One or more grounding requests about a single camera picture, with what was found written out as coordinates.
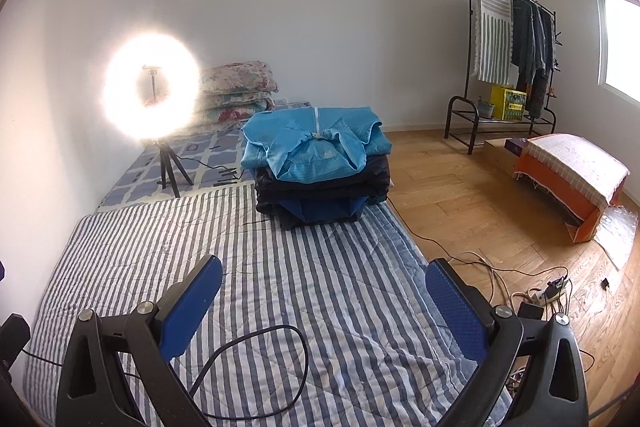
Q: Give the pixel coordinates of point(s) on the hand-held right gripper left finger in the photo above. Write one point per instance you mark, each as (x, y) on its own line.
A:
(192, 302)

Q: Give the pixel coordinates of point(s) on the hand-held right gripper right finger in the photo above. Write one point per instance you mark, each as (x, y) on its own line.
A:
(455, 307)

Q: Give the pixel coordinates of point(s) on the light blue pinstriped coat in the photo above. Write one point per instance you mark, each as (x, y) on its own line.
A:
(300, 157)

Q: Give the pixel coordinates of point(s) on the black folded clothes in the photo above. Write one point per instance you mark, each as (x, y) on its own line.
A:
(320, 189)

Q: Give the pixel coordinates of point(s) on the black metal clothes rack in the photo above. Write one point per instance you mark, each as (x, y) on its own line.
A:
(468, 57)

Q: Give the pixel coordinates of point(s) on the black power adapter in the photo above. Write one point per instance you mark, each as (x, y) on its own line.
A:
(530, 309)

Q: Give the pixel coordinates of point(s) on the white power strip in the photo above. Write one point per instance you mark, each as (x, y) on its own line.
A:
(537, 294)

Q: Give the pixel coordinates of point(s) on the blue white striped blanket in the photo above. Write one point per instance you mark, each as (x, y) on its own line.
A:
(325, 267)

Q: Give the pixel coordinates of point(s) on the black tripod stand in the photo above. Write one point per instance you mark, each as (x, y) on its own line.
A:
(167, 167)

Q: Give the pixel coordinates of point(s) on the blue patterned bed sheet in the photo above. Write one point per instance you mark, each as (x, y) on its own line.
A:
(140, 172)

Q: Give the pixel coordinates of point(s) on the orange box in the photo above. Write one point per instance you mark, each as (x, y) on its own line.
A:
(545, 179)

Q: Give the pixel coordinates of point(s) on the dark blue folded garment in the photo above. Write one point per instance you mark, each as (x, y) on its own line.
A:
(320, 209)

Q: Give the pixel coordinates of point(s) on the flat cardboard box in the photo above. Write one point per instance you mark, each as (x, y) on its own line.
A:
(497, 154)

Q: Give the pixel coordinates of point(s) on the dark blue flat box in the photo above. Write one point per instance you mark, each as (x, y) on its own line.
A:
(515, 148)

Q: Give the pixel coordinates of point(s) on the bubble wrap sheet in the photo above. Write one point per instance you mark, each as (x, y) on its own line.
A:
(620, 232)

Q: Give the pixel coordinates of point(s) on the white woven cover cloth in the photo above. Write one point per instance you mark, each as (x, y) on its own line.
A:
(575, 157)

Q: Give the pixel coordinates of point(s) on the stack of floral quilts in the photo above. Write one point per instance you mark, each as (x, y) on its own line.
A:
(235, 109)

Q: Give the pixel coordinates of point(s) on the small grey pot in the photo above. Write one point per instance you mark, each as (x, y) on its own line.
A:
(486, 109)

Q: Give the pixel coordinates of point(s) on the yellow box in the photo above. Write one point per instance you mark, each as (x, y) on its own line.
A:
(507, 104)

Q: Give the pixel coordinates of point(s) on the dark hanging garment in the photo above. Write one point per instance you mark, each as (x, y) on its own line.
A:
(521, 42)
(542, 52)

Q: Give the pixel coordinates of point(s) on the striped hanging cloth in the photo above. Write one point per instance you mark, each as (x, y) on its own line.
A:
(492, 37)

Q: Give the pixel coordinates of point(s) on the window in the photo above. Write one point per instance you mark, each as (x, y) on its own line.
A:
(622, 47)

